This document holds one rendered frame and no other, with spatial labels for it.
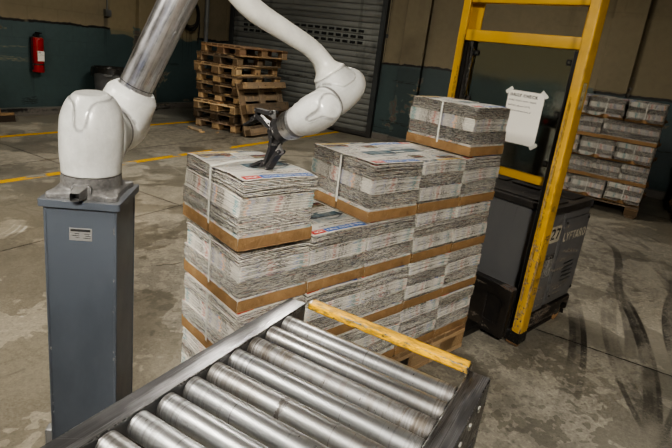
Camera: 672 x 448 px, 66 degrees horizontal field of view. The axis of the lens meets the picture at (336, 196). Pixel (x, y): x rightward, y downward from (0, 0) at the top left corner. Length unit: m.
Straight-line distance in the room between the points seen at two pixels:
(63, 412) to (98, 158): 0.78
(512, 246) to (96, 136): 2.33
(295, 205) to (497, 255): 1.76
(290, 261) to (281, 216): 0.20
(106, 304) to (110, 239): 0.20
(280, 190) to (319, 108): 0.35
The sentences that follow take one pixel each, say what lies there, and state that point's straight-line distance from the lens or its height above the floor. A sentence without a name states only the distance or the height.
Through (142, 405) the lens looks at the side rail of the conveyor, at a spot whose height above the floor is 0.80.
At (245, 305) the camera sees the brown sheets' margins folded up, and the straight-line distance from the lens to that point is 1.74.
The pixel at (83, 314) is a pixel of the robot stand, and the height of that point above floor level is 0.66.
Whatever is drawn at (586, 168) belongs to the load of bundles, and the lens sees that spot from 6.73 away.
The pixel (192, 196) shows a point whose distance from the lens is 1.82.
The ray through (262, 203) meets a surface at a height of 0.98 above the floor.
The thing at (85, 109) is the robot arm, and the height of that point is 1.24.
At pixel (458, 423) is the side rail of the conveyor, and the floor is 0.80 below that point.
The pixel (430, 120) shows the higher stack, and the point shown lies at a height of 1.19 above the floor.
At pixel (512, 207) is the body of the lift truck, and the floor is 0.72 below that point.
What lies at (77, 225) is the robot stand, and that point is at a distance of 1.54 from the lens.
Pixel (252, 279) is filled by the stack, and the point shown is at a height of 0.72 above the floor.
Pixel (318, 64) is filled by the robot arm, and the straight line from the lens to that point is 1.53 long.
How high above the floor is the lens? 1.46
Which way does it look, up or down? 16 degrees down
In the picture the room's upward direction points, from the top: 7 degrees clockwise
